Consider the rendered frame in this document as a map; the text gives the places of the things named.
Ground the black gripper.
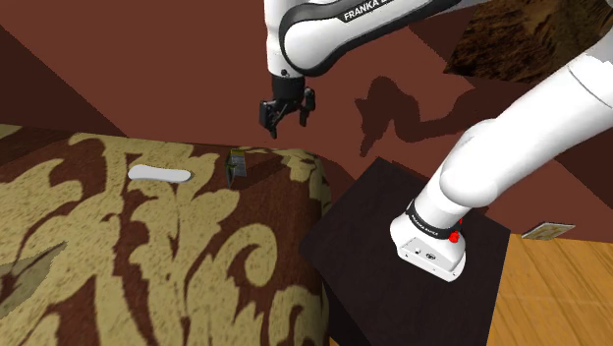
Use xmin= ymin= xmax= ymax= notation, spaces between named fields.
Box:
xmin=259 ymin=75 xmax=316 ymax=141

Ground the small green grey box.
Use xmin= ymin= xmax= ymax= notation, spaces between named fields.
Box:
xmin=224 ymin=147 xmax=249 ymax=189

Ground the white oblong flat remote control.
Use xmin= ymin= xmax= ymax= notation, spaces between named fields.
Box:
xmin=127 ymin=164 xmax=195 ymax=184

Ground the dark robot stand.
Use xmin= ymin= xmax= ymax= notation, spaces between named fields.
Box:
xmin=298 ymin=156 xmax=512 ymax=346

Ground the brown beige patterned sofa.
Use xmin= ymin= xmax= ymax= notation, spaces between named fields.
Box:
xmin=0 ymin=123 xmax=334 ymax=346

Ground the small beige flat panel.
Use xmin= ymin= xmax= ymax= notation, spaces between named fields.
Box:
xmin=521 ymin=221 xmax=577 ymax=240

